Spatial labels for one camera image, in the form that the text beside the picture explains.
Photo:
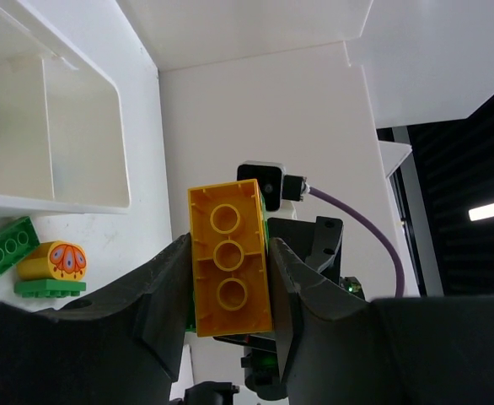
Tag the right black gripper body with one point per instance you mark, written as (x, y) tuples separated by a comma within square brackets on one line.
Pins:
[(318, 244)]

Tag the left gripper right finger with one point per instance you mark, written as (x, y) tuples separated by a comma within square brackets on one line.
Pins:
[(334, 348)]

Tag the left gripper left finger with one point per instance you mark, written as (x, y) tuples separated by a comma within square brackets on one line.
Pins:
[(121, 344)]

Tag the orange flower green lego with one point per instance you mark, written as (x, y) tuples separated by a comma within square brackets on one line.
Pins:
[(55, 270)]

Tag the green yellow lego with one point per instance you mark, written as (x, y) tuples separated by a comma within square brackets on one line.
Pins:
[(229, 251)]

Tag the green long lego brick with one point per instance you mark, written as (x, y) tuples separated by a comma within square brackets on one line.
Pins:
[(17, 241)]

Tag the white three-compartment bin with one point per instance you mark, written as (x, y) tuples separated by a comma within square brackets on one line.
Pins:
[(62, 148)]

